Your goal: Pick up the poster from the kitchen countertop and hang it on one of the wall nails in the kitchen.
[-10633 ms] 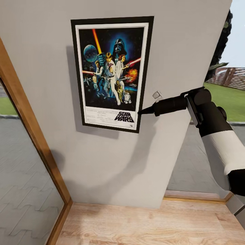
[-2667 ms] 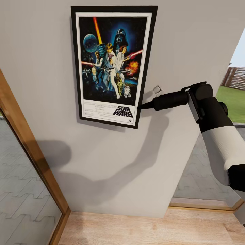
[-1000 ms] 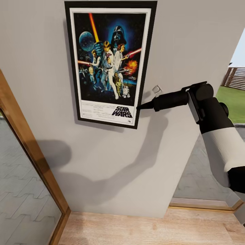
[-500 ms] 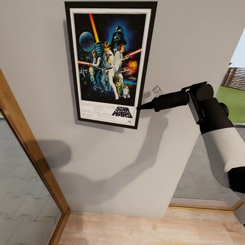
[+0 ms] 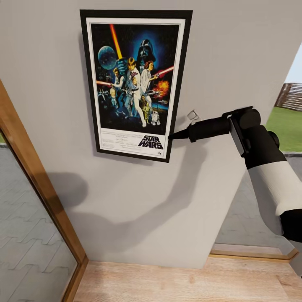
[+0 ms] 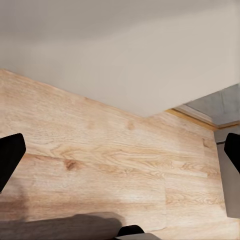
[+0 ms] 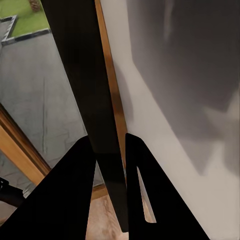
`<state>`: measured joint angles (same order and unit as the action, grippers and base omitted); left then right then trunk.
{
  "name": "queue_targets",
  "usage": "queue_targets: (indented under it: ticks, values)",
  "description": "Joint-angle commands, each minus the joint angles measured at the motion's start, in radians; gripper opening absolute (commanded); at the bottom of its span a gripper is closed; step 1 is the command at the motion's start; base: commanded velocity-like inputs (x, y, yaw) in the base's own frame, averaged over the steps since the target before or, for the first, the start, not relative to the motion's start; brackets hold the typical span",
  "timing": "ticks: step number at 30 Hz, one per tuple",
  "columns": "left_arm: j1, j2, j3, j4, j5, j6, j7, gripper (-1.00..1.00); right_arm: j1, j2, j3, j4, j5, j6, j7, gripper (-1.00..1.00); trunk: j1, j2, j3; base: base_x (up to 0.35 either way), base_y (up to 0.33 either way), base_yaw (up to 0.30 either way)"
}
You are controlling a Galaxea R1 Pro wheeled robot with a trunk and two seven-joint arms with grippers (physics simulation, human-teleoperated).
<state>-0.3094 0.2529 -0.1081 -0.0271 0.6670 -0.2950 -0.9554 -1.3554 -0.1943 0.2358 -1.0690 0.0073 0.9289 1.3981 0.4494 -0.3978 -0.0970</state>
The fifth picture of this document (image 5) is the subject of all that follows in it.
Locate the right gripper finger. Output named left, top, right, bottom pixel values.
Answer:
left=168, top=127, right=190, bottom=139

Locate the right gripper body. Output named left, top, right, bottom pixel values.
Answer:
left=188, top=119, right=216, bottom=143

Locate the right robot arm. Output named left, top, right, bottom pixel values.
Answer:
left=168, top=106, right=302, bottom=255

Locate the poster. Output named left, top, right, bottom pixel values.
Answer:
left=80, top=10, right=193, bottom=163

